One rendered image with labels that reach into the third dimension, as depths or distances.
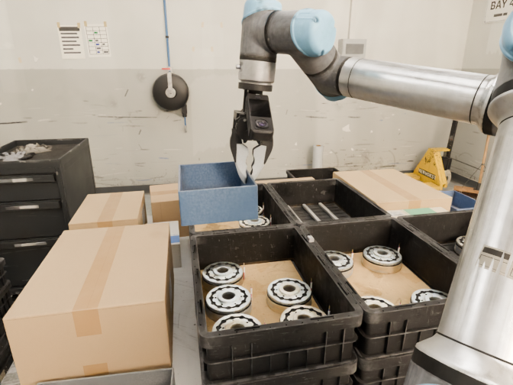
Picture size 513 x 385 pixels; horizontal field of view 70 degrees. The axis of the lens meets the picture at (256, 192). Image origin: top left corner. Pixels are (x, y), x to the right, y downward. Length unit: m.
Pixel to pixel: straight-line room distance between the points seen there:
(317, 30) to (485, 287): 0.46
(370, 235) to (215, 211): 0.57
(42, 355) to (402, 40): 4.41
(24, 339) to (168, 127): 3.37
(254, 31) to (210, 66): 3.29
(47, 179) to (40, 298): 1.34
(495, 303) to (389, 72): 0.43
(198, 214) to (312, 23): 0.39
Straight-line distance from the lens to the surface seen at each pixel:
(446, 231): 1.27
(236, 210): 0.70
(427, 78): 0.67
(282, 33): 0.70
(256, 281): 0.96
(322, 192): 1.46
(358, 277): 1.01
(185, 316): 1.08
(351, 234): 1.10
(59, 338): 0.88
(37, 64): 4.25
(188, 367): 0.94
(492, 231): 0.41
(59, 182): 2.16
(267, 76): 0.75
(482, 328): 0.40
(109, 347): 0.88
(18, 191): 2.27
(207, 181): 0.88
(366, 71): 0.72
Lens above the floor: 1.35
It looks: 19 degrees down
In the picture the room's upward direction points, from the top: straight up
